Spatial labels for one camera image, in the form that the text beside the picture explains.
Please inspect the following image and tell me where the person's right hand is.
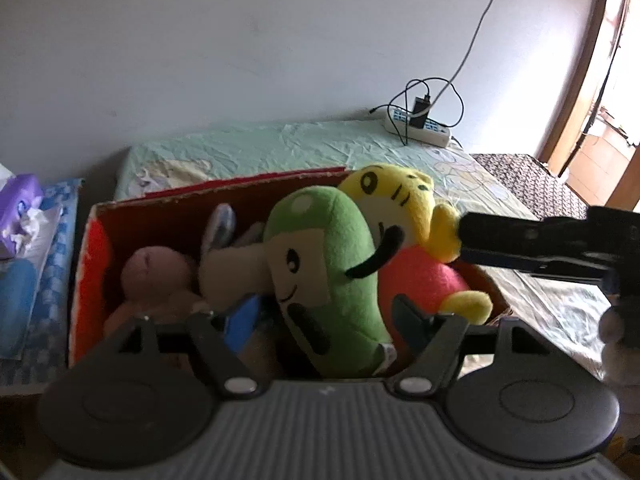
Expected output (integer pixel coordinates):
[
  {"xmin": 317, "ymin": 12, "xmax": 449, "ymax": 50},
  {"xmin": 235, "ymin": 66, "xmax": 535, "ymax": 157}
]
[{"xmin": 598, "ymin": 304, "xmax": 640, "ymax": 386}]

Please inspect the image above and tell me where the green plush toy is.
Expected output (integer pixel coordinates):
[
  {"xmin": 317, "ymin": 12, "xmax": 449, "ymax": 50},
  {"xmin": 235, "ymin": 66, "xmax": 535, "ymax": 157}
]
[{"xmin": 263, "ymin": 186, "xmax": 406, "ymax": 378}]

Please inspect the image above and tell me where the dark patterned mattress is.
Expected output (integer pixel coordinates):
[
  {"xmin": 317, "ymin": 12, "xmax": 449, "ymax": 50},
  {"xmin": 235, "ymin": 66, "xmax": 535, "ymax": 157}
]
[{"xmin": 472, "ymin": 152, "xmax": 591, "ymax": 221}]

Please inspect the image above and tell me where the blue checkered pillow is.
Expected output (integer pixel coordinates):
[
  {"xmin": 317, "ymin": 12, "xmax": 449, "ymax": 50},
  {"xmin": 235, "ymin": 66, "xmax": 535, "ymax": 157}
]
[{"xmin": 0, "ymin": 177, "xmax": 86, "ymax": 386}]

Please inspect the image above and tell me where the yellow tiger plush toy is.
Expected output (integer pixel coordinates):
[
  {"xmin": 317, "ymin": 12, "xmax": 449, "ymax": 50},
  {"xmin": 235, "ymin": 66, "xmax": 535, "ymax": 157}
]
[{"xmin": 337, "ymin": 164, "xmax": 493, "ymax": 346}]

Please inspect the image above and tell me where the dark chair frame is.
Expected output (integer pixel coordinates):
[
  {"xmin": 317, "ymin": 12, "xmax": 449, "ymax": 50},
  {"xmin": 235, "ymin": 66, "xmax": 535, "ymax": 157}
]
[{"xmin": 559, "ymin": 107, "xmax": 613, "ymax": 177}]

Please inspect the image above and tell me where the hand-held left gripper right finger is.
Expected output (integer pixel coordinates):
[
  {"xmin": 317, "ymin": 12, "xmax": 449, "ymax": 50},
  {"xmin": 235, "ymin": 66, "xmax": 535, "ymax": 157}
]
[{"xmin": 391, "ymin": 294, "xmax": 558, "ymax": 396}]

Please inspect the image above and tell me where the green printed bedsheet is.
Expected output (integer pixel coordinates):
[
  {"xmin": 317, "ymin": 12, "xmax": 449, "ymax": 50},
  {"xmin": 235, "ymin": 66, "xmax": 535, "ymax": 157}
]
[{"xmin": 114, "ymin": 119, "xmax": 621, "ymax": 376}]

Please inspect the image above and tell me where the red cardboard box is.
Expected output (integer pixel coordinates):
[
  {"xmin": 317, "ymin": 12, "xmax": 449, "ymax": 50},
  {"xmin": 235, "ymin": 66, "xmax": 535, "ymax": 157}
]
[{"xmin": 67, "ymin": 166, "xmax": 513, "ymax": 378}]

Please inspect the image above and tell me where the wooden door frame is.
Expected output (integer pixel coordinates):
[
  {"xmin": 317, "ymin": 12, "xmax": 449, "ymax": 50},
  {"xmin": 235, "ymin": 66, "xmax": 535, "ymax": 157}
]
[{"xmin": 537, "ymin": 0, "xmax": 640, "ymax": 211}]

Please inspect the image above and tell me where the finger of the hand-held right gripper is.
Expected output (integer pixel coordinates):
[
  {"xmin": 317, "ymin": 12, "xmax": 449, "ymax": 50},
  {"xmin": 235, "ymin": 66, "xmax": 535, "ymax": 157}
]
[{"xmin": 456, "ymin": 211, "xmax": 551, "ymax": 275}]

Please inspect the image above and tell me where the grey power cord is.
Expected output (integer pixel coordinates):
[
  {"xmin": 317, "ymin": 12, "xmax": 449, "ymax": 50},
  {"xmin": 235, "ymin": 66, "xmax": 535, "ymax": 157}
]
[{"xmin": 431, "ymin": 0, "xmax": 513, "ymax": 111}]

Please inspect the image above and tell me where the black charger cable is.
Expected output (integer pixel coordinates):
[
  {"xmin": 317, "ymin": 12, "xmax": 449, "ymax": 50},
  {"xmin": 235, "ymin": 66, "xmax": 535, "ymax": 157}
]
[{"xmin": 370, "ymin": 77, "xmax": 464, "ymax": 146}]

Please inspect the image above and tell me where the purple tissue pack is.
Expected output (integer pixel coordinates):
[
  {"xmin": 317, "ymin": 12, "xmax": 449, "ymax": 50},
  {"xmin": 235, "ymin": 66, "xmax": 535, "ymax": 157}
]
[{"xmin": 0, "ymin": 164, "xmax": 48, "ymax": 260}]

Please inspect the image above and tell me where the black charger plug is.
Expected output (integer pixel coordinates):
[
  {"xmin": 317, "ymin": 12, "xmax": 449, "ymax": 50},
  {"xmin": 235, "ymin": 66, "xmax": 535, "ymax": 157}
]
[{"xmin": 411, "ymin": 95, "xmax": 432, "ymax": 130}]

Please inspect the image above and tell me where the white power strip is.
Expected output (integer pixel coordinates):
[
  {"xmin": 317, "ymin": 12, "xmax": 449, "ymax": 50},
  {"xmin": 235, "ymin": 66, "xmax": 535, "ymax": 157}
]
[{"xmin": 384, "ymin": 109, "xmax": 452, "ymax": 148}]

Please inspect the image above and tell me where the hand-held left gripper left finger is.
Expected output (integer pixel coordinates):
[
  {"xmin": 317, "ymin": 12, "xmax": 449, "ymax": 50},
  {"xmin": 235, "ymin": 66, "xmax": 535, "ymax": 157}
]
[{"xmin": 116, "ymin": 294, "xmax": 268, "ymax": 397}]

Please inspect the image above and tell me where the white rabbit plush toy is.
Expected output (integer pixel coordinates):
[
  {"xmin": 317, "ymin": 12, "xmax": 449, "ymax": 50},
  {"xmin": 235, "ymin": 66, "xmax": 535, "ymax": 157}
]
[{"xmin": 104, "ymin": 203, "xmax": 271, "ymax": 338}]

